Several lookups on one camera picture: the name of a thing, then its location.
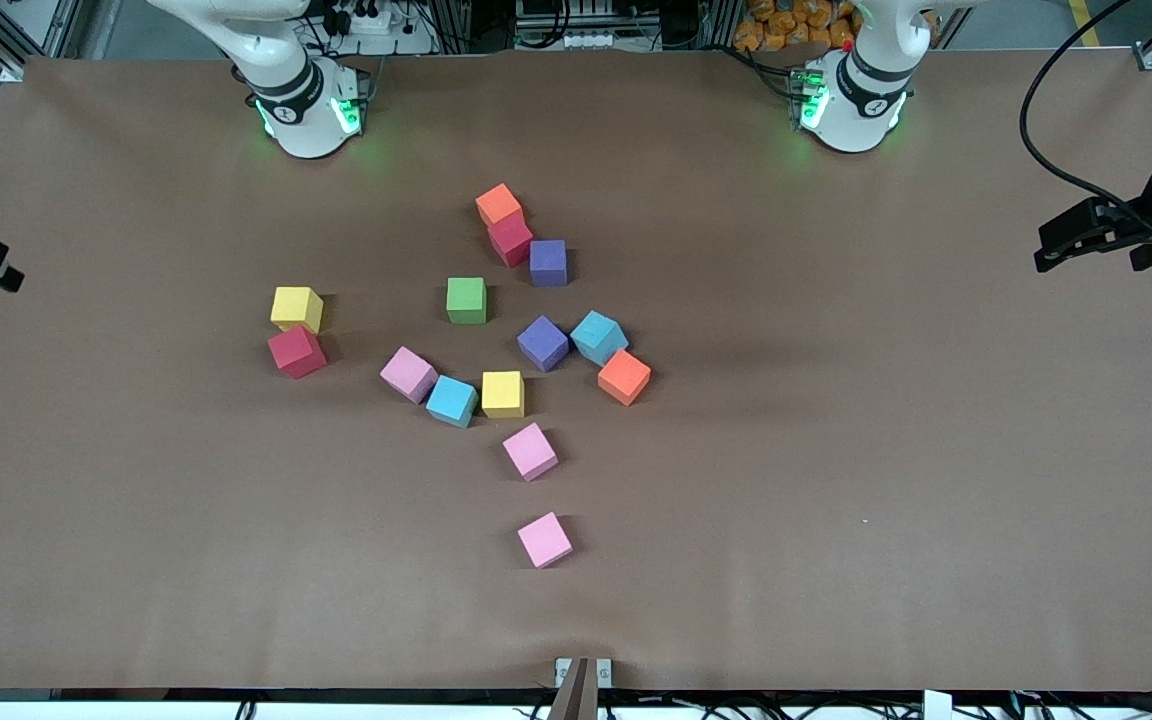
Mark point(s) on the pink foam cube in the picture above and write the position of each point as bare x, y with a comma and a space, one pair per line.
529, 451
408, 375
544, 540

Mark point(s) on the orange foam cube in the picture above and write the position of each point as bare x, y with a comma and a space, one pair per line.
498, 205
624, 377

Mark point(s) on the green foam cube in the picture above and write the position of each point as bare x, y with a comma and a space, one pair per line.
466, 300

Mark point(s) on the purple foam cube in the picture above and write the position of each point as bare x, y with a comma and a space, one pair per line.
543, 343
548, 262

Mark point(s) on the red foam cube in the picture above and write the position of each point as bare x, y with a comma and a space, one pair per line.
296, 352
510, 242

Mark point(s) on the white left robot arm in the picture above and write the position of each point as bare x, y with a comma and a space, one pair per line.
861, 110

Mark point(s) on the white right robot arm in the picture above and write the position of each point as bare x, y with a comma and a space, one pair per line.
296, 120

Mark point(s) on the yellow foam cube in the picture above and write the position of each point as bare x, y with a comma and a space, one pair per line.
502, 394
296, 308

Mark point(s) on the brown table cover sheet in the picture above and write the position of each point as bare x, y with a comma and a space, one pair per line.
836, 500

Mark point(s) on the orange packets pile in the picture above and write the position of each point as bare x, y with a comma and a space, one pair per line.
796, 25

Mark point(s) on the white power strip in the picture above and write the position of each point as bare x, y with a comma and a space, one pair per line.
376, 22

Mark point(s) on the blue foam cube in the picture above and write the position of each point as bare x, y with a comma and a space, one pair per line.
598, 337
451, 400

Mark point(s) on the white equipment box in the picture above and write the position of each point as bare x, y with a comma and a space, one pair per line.
576, 25

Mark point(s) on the aluminium frame post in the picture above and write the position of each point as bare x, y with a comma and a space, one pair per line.
722, 22
452, 25

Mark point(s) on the small metal bracket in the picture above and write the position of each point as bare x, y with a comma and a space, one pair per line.
604, 672

